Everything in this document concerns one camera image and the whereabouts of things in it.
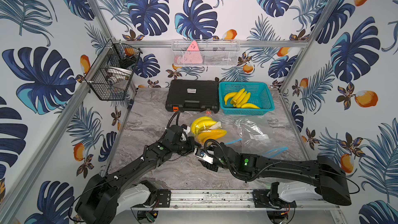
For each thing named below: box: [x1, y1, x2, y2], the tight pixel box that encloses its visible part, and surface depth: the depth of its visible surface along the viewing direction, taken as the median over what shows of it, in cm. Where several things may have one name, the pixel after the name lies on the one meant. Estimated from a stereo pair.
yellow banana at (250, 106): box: [240, 103, 261, 109], surface depth 108 cm
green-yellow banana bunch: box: [190, 116, 218, 136], surface depth 94 cm
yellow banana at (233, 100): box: [230, 88, 246, 104], surface depth 114 cm
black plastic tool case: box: [165, 79, 220, 114], surface depth 111 cm
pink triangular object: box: [177, 40, 203, 64], surface depth 92 cm
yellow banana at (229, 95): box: [223, 91, 238, 105], surface depth 116 cm
